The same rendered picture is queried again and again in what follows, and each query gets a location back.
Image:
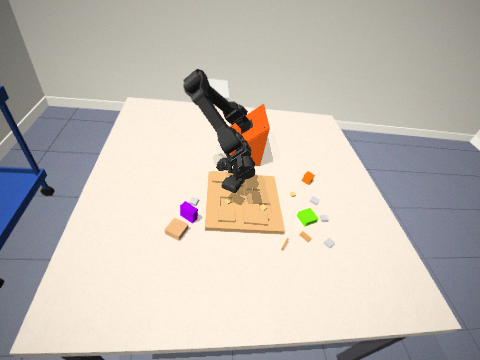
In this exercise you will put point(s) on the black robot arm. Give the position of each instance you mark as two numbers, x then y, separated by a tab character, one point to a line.
197	87

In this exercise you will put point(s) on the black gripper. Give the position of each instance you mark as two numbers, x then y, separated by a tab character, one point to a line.
233	182

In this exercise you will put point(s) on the purple block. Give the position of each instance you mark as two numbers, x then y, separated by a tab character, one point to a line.
188	212

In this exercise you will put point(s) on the lime green cube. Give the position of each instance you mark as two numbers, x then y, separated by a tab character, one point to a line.
307	217

